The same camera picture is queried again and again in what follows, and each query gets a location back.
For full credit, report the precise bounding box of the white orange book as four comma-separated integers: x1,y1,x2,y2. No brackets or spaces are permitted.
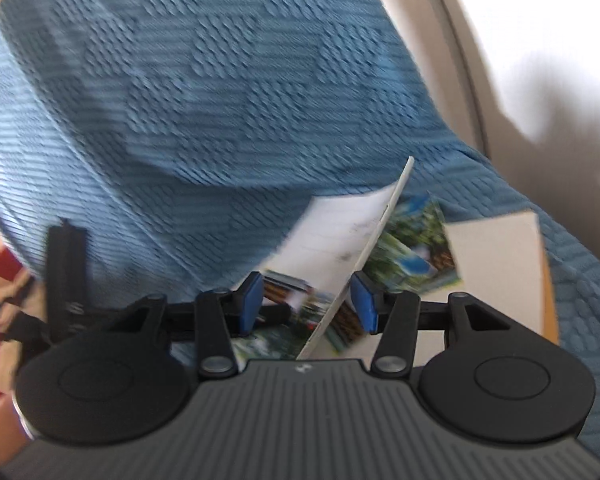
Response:
442,210,560,362

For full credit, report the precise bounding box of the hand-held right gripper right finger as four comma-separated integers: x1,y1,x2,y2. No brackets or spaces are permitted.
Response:
349,271,520,380

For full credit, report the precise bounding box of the blue textured sofa cover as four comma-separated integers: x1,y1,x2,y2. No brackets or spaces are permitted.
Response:
0,0,600,461

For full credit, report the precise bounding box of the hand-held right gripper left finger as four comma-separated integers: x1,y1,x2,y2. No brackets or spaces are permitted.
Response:
114,271,267,380

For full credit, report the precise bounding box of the white side table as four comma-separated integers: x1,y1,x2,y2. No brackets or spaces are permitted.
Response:
357,0,600,266

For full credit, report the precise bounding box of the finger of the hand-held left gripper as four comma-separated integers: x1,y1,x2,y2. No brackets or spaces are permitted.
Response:
46,219,90,347

